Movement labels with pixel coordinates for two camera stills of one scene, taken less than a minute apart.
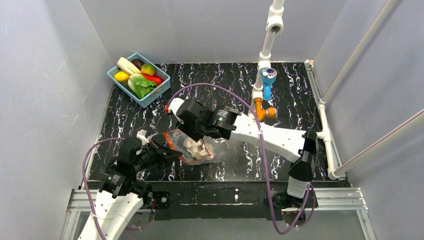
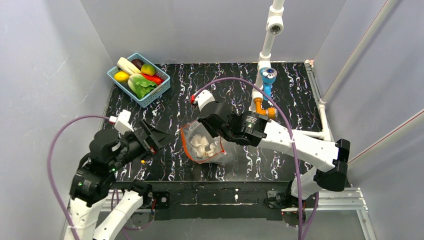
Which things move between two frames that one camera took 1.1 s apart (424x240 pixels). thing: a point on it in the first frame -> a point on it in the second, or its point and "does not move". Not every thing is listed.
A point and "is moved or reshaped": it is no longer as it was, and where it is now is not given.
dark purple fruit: x=138 y=62 does not move
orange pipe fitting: x=260 y=113 does not move
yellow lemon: x=121 y=76 does not move
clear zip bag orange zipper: x=209 y=149 is moved or reshaped
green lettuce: x=140 y=86 does not move
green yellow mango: x=148 y=69 does not move
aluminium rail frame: x=79 y=201 does not move
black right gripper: x=191 y=129 -> x=205 y=122
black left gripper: x=156 y=153 -> x=147 y=138
